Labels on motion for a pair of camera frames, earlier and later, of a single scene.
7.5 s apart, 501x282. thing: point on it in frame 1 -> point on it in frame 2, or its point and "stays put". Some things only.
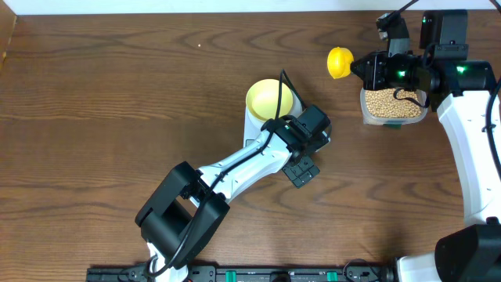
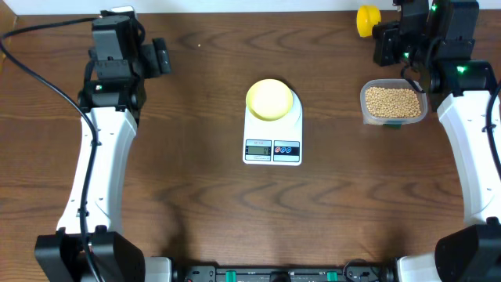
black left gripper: [297, 174] -> [156, 60]
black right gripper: [373, 80] -> [384, 35]
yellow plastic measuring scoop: [339, 62] -> [368, 16]
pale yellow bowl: [262, 99] stays put
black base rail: [248, 272] stays put
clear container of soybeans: [380, 107] stays put
